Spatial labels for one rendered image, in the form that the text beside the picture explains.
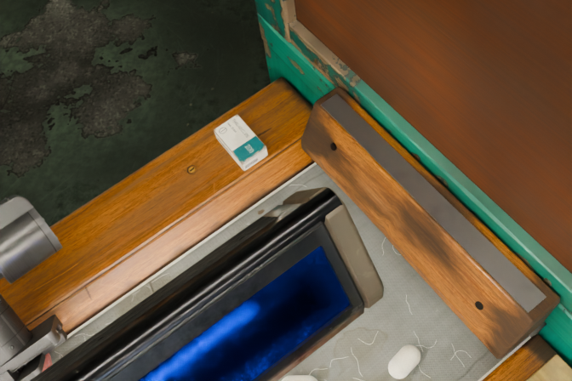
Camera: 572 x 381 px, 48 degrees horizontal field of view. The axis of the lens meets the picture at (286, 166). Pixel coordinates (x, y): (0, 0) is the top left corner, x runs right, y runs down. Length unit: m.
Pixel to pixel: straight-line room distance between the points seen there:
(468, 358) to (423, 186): 0.18
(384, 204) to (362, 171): 0.04
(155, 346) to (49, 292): 0.44
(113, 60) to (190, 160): 1.22
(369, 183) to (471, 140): 0.12
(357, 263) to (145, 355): 0.12
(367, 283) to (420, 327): 0.34
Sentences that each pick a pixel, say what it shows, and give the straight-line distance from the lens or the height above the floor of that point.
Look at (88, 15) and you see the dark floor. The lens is 2.12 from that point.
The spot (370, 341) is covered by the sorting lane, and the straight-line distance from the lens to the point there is 0.68.
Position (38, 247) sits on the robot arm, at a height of 0.87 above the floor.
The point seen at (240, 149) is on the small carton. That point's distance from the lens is 0.73.
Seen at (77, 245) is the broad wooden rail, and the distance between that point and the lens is 0.75.
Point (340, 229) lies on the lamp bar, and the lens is 0.32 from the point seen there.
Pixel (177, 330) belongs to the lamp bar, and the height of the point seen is 1.11.
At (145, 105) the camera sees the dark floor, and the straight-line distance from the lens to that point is 1.82.
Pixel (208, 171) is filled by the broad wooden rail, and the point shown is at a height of 0.76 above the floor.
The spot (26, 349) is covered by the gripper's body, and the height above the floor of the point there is 0.84.
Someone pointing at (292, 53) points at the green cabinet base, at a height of 0.83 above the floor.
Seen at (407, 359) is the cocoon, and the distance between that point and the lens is 0.65.
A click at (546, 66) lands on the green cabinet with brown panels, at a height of 1.06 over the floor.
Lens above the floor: 1.39
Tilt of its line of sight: 59 degrees down
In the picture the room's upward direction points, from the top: 11 degrees counter-clockwise
